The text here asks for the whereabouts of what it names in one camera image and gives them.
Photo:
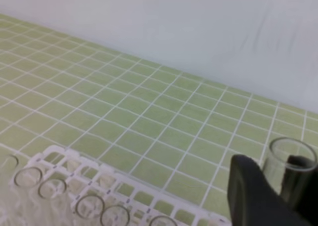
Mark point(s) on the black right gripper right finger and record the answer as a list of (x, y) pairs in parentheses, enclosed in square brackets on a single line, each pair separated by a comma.
[(300, 187)]

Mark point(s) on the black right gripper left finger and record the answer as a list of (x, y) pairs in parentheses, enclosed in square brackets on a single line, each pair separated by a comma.
[(252, 201)]

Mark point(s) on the clear glass test tube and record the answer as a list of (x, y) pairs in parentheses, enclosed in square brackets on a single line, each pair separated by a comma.
[(276, 159)]

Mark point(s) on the green checkered tablecloth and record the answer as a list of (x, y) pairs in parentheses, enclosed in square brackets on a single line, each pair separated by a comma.
[(170, 129)]

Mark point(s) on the white plastic test tube rack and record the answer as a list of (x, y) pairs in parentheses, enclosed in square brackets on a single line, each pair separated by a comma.
[(86, 177)]

